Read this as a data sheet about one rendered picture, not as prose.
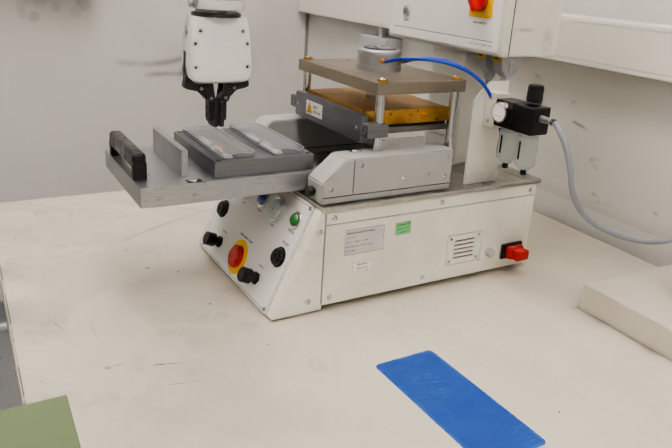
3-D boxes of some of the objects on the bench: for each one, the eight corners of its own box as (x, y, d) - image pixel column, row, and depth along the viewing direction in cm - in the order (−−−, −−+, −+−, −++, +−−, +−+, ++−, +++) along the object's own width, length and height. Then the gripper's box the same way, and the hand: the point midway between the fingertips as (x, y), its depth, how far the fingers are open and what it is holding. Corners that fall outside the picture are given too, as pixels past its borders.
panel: (201, 245, 130) (240, 157, 128) (265, 315, 105) (315, 207, 104) (191, 242, 129) (231, 153, 127) (255, 312, 104) (305, 203, 103)
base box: (418, 210, 158) (426, 139, 152) (537, 274, 127) (552, 188, 122) (197, 243, 132) (197, 158, 126) (281, 334, 101) (285, 227, 96)
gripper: (251, 5, 109) (249, 117, 114) (159, 3, 101) (162, 122, 107) (271, 9, 103) (268, 127, 108) (175, 6, 95) (177, 133, 101)
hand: (215, 112), depth 107 cm, fingers closed
